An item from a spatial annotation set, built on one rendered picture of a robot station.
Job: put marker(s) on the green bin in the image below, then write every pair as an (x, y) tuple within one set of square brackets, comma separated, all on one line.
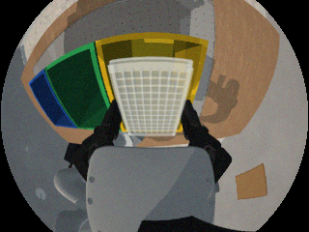
[(76, 82)]

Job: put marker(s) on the blue bin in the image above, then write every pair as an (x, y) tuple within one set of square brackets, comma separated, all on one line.
[(49, 102)]

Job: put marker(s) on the yellow open bin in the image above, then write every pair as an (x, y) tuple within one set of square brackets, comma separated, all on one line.
[(152, 44)]

